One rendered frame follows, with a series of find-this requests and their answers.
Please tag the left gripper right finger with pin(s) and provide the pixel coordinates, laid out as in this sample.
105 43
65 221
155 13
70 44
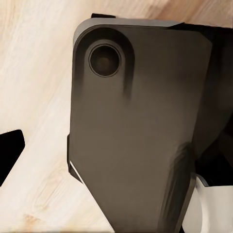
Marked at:
225 144

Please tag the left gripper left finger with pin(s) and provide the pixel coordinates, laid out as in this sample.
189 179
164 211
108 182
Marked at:
12 145

